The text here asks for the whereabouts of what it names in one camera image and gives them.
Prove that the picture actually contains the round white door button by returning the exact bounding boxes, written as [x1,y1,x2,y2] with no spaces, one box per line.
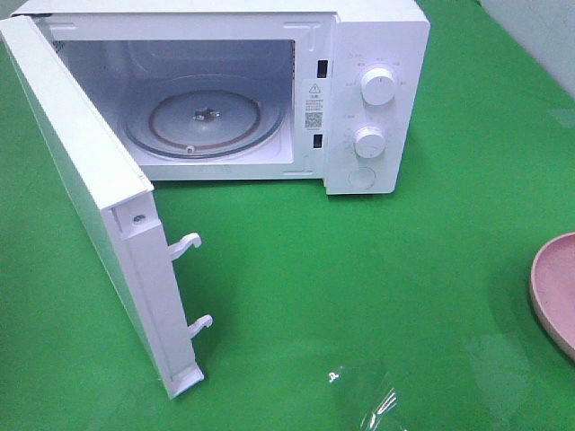
[348,167,376,189]

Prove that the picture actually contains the white microwave knob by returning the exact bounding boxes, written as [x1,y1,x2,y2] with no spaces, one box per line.
[360,66,396,106]
[354,126,386,159]

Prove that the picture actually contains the white microwave door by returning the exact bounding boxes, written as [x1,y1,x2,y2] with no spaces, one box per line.
[1,16,213,398]

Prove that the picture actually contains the pink round plate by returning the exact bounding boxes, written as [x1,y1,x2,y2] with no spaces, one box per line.
[529,233,574,360]

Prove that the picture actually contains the white warning label sticker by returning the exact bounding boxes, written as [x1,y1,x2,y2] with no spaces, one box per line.
[300,78,329,131]

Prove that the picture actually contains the white microwave oven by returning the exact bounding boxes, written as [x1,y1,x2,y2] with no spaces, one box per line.
[7,1,430,195]

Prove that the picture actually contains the glass microwave turntable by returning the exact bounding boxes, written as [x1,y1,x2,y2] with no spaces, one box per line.
[123,75,292,160]

